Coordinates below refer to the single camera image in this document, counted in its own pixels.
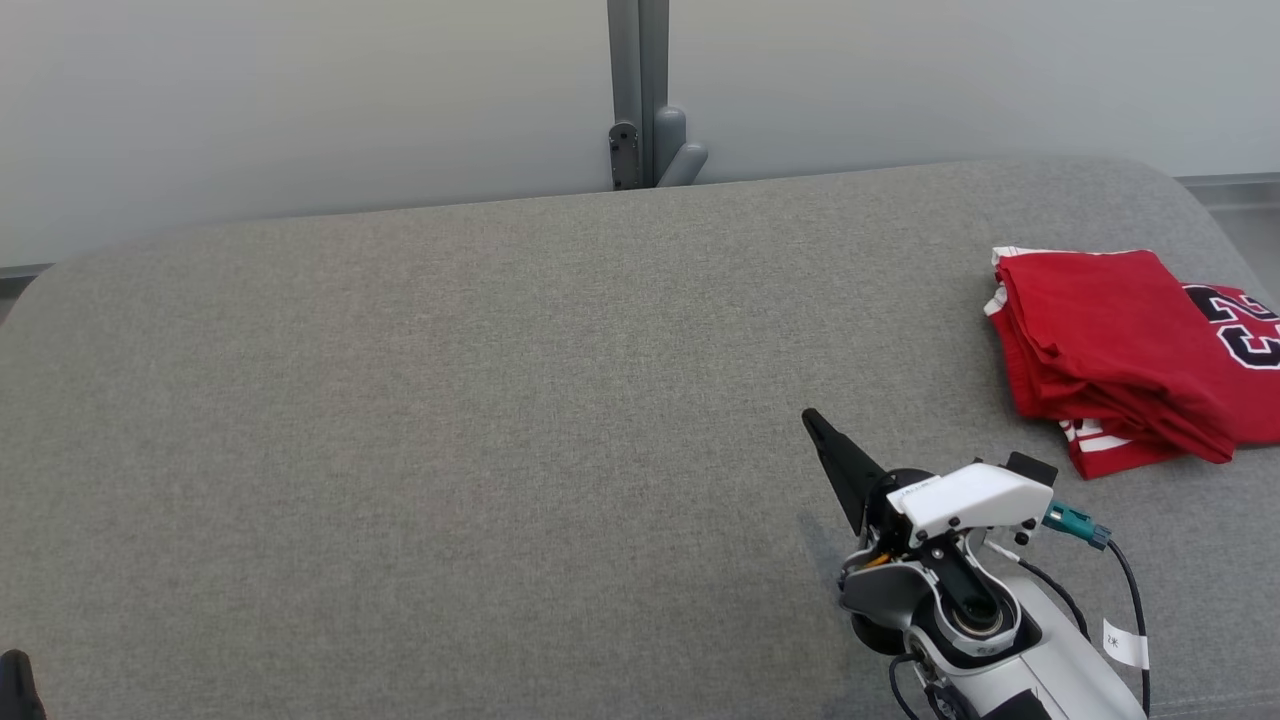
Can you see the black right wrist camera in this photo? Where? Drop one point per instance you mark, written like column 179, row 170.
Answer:
column 1030, row 468

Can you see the plain red garment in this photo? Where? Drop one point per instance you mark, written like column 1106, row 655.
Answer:
column 1100, row 330

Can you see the dark hinge plate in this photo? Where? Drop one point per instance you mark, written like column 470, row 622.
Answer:
column 624, row 155

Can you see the grey fabric sofa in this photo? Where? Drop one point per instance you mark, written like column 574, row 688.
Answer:
column 400, row 450

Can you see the red jersey with black number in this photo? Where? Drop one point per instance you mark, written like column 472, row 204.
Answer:
column 1255, row 400

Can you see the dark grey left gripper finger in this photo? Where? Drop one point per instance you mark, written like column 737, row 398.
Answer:
column 18, row 690

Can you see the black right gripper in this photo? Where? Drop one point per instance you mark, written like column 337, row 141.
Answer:
column 888, row 520

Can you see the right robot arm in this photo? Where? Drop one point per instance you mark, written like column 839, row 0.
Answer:
column 1060, row 650

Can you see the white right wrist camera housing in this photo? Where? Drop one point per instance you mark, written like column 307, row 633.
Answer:
column 970, row 498

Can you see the grey aluminium wall post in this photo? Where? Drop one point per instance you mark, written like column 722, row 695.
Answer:
column 640, row 60

